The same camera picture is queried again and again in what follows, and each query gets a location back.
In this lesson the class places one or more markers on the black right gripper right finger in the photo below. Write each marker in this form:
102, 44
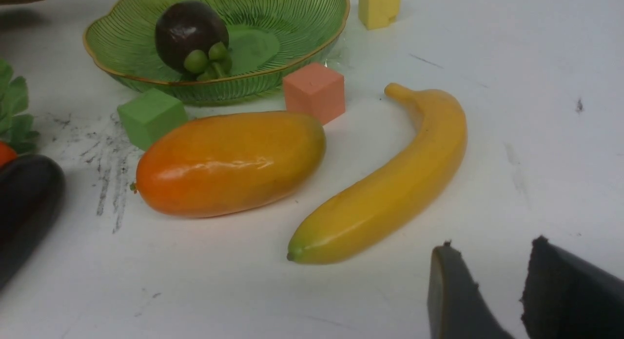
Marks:
567, 297

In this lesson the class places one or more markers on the salmon foam cube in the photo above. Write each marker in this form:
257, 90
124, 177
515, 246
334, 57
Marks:
315, 90

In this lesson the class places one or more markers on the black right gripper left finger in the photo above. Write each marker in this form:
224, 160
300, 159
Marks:
456, 308

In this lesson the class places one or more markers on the green glass plate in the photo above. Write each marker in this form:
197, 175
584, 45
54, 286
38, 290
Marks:
268, 40

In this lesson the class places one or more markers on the dark purple mangosteen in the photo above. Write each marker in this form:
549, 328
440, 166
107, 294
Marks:
191, 38

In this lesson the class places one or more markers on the yellow banana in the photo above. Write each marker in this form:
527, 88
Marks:
378, 205

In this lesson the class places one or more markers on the yellow foam cube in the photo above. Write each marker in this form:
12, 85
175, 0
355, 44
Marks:
376, 14

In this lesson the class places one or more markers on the green foam cube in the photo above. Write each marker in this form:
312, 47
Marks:
150, 116

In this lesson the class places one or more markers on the orange mango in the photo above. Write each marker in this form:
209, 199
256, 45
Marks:
219, 165

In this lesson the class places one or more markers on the purple eggplant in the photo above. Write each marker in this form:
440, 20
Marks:
32, 193

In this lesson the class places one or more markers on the orange carrot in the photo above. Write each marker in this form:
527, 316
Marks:
17, 136

